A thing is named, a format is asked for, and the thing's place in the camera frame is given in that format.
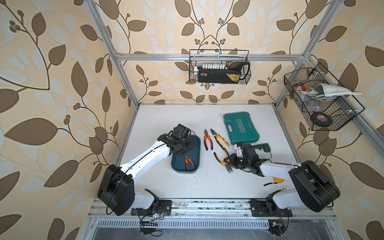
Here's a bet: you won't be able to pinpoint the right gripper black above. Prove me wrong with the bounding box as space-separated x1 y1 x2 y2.
224 153 250 170

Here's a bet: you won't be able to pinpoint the orange long nose pliers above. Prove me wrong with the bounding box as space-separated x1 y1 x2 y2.
184 153 196 171

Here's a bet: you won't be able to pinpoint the yellow handled pliers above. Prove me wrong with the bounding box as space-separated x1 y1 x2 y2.
214 152 233 173

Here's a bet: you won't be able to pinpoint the teal plastic storage box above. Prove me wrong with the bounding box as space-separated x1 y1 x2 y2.
171 135 201 174

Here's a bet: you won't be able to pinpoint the orange handled pliers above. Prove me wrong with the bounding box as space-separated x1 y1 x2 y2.
204 129 214 151

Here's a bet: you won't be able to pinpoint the yellow black combination pliers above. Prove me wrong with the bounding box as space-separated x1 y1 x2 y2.
211 129 230 157

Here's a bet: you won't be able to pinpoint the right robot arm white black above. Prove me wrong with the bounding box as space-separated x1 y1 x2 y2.
223 143 341 215

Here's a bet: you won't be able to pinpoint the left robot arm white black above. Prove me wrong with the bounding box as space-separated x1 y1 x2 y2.
97 124 195 216

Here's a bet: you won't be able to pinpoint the black yellow tool box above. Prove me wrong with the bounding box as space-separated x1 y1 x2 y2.
194 62 251 85

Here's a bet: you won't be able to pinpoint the green black hand tool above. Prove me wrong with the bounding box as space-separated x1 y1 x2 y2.
253 143 271 153

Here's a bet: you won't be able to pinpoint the green tool case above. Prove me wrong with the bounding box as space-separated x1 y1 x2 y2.
223 112 260 145

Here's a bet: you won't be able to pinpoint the yellow tape measure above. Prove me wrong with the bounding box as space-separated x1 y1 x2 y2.
273 178 285 184

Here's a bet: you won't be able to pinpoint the black red wheel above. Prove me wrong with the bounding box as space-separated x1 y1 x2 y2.
310 112 333 128

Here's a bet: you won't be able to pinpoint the grey cloth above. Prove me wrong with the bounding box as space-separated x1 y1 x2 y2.
303 84 362 98

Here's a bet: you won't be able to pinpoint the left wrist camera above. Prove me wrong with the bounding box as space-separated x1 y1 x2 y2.
172 124 191 140

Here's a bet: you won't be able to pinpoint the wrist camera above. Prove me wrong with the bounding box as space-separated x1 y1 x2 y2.
234 143 243 158
172 124 191 140

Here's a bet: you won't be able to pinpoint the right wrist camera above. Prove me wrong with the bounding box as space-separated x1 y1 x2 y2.
234 143 243 158

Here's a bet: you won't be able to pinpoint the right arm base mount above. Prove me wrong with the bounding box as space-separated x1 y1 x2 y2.
250 199 293 218

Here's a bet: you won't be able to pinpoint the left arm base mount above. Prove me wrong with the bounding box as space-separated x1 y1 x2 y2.
131 200 172 217

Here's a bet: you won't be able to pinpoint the back wire basket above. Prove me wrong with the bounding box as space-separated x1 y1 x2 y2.
188 49 252 85

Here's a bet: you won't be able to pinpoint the wire basket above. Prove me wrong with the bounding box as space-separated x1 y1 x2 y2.
188 49 252 85
284 63 365 131

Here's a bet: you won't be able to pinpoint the right wire basket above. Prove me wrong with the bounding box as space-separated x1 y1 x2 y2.
284 63 365 131

